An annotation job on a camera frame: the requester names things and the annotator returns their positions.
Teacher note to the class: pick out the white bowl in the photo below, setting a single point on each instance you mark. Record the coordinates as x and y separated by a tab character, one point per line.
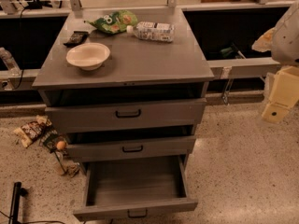
88	56

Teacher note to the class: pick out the dark green packet on floor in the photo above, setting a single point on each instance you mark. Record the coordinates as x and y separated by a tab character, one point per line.
49	140

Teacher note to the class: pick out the grey drawer cabinet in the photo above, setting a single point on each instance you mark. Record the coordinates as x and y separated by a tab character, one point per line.
136	71

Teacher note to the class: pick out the grey top drawer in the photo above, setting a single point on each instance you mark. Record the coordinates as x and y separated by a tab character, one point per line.
95	118

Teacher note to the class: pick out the crumpled wrapper on floor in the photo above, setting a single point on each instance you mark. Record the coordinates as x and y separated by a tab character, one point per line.
72	169

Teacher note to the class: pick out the grey middle drawer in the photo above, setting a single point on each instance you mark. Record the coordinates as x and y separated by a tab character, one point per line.
131	149

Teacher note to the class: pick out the clear plastic water bottle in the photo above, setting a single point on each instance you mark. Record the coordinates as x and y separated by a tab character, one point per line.
153	31

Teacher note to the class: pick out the grey bottom drawer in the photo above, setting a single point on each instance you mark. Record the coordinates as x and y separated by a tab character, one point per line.
135	188

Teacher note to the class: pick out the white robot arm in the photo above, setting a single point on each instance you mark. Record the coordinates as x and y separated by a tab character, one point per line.
283	42

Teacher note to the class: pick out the grey drawer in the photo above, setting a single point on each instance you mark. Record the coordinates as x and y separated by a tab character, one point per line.
95	118
135	188
131	149

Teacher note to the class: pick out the black stand on floor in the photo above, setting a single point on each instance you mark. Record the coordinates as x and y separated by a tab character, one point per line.
18	192

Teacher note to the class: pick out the brown snack bag on floor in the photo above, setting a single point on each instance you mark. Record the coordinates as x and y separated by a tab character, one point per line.
31	131

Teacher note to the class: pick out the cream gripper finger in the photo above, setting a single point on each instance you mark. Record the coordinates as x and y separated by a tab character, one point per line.
283	96

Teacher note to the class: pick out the dark snack bar wrapper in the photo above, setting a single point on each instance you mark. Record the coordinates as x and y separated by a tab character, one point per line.
77	38

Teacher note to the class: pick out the clear bottle at left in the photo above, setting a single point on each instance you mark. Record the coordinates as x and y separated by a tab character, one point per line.
10	63

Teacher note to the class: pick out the orange ball on floor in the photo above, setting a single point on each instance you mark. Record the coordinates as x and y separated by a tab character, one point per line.
61	145

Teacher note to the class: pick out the clear bottle on floor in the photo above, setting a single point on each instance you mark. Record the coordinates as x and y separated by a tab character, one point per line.
56	162

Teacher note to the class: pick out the green snack bag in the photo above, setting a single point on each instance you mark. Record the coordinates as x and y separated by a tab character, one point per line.
115	22

